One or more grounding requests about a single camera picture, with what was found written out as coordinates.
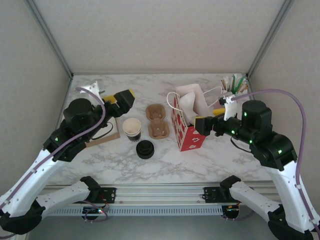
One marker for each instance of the red paper gift bag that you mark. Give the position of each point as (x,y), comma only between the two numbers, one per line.
(193,141)

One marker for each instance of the white paper napkin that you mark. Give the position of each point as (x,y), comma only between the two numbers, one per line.
(187,103)

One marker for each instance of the brown cardboard napkin box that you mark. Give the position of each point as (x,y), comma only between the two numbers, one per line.
(105,140)

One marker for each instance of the brown pulp cup carrier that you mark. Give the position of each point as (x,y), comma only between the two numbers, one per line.
(163,133)

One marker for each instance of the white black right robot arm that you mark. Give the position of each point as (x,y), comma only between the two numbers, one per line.
(287,190)

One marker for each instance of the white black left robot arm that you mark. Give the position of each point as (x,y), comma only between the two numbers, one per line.
(32,182)

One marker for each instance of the nested cream paper cup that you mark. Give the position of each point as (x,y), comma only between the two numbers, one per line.
(131,126)

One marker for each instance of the wooden stirrer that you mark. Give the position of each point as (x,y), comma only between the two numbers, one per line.
(246,87)
(222,83)

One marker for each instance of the white napkin stack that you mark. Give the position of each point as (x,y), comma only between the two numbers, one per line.
(112,130)

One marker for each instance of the white wrapped straw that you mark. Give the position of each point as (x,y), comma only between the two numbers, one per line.
(237,75)
(227,81)

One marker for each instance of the dark green straw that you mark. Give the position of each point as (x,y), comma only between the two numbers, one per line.
(233,83)

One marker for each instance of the black paper cup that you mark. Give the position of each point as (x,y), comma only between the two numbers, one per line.
(133,138)

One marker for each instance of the black plastic cup lid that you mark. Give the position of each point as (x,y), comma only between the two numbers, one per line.
(145,150)

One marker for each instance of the small circuit board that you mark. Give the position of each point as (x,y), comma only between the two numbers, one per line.
(93,211)
(232,211)

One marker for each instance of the aluminium frame bar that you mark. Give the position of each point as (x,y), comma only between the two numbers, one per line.
(112,73)

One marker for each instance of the aluminium frame post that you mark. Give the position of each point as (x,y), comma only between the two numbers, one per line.
(51,40)
(269,37)

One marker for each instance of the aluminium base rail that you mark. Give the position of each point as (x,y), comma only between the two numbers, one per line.
(160,195)

